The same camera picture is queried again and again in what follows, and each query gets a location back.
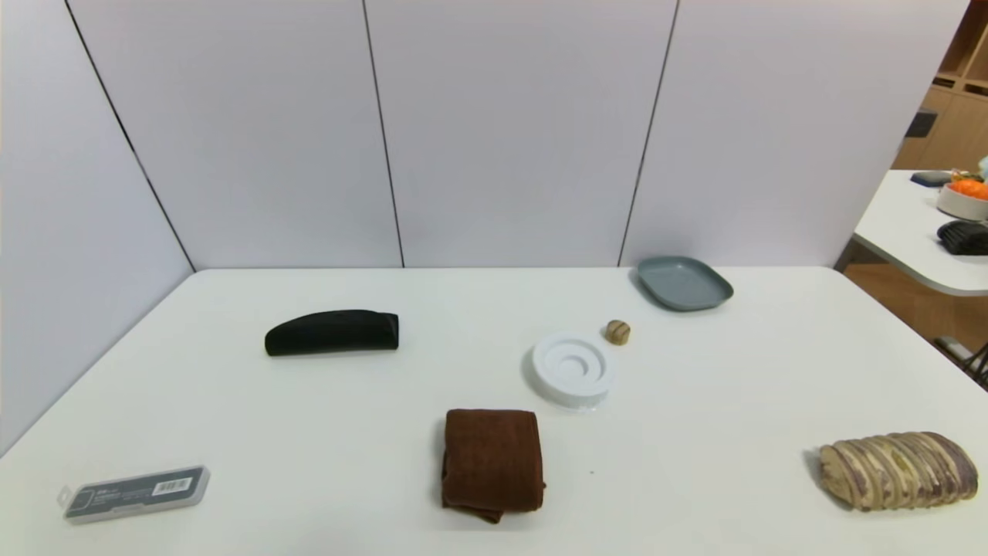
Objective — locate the brown towel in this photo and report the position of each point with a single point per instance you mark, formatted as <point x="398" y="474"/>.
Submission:
<point x="492" y="459"/>

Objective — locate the grey plastic dish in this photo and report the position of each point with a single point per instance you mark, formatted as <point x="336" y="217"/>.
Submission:
<point x="683" y="283"/>

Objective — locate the dark blue flat object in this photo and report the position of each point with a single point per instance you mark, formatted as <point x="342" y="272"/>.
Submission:
<point x="932" y="178"/>

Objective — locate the black ribbed object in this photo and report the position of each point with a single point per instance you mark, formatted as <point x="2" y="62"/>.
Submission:
<point x="965" y="237"/>

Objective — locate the white round plastic lid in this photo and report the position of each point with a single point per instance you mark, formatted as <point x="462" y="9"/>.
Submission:
<point x="572" y="369"/>

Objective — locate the small wooden ball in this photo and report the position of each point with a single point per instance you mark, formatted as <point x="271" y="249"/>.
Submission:
<point x="617" y="332"/>

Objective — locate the black glasses case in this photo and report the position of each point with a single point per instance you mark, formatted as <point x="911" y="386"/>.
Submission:
<point x="332" y="332"/>

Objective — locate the clear box with grey label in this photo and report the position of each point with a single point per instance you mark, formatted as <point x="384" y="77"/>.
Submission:
<point x="135" y="494"/>

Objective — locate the striped bread loaf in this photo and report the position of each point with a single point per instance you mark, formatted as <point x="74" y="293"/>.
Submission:
<point x="899" y="469"/>

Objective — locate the dark plaque on shelf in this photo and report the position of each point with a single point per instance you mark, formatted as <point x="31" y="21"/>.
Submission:
<point x="922" y="124"/>

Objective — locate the white bowl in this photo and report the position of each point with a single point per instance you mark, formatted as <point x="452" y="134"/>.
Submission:
<point x="957" y="205"/>

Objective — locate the black chair base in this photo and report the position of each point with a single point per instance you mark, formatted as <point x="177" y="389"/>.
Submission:
<point x="965" y="355"/>

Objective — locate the wooden shelf unit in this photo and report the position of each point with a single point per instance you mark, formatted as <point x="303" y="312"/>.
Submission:
<point x="957" y="116"/>

